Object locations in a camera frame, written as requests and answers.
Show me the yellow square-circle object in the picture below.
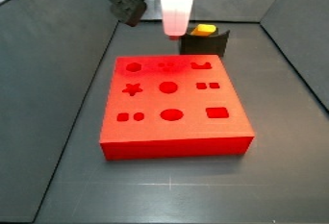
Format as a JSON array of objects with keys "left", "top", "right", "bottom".
[{"left": 190, "top": 24, "right": 216, "bottom": 37}]

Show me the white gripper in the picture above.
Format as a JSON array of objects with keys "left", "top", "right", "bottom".
[{"left": 161, "top": 0, "right": 194, "bottom": 40}]

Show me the black curved fixture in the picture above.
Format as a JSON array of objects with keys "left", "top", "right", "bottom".
[{"left": 180, "top": 24, "right": 230, "bottom": 57}]

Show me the red shape-sorter block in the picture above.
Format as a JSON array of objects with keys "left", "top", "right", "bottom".
[{"left": 99, "top": 55, "right": 255, "bottom": 160}]

